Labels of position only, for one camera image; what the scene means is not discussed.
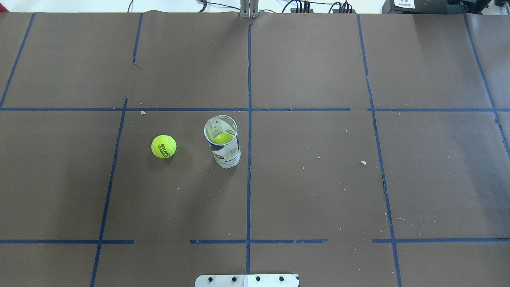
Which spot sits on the yellow tennis ball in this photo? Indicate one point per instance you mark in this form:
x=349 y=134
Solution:
x=163 y=146

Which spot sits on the tennis ball inside can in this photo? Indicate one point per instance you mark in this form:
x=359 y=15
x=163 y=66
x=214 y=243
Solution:
x=223 y=139

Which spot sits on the black mini computer box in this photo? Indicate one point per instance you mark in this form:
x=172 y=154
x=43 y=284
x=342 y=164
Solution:
x=415 y=7

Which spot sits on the aluminium frame post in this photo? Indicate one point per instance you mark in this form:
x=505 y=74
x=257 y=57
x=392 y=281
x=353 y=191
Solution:
x=249 y=9

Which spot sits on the white pedestal base plate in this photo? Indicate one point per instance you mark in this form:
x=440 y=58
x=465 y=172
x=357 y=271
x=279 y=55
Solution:
x=248 y=280

